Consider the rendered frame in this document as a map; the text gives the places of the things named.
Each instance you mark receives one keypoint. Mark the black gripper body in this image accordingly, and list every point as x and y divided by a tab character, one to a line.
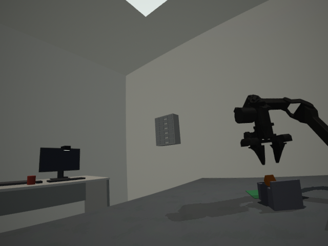
264	131

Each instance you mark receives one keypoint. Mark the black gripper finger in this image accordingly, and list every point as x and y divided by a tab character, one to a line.
277	150
260	152

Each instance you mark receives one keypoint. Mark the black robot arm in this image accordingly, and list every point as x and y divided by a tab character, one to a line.
256	109

